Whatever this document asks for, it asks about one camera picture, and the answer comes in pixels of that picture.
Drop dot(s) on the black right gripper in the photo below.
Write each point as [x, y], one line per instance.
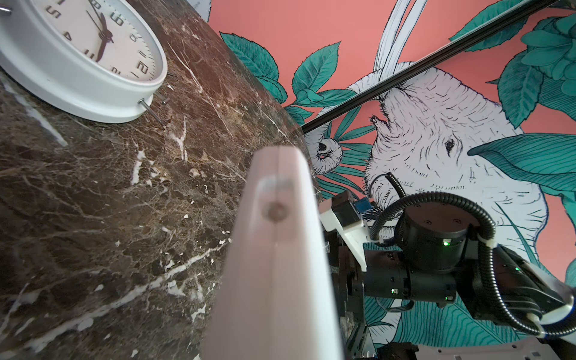
[388, 276]

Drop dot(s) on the white remote control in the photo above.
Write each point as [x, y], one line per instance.
[276, 298]

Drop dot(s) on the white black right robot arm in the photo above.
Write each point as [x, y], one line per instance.
[438, 248]

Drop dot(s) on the white round alarm clock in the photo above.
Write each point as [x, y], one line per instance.
[98, 60]

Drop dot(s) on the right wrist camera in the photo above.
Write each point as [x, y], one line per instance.
[339, 214]

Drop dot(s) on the black right frame post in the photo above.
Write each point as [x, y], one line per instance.
[519, 12]

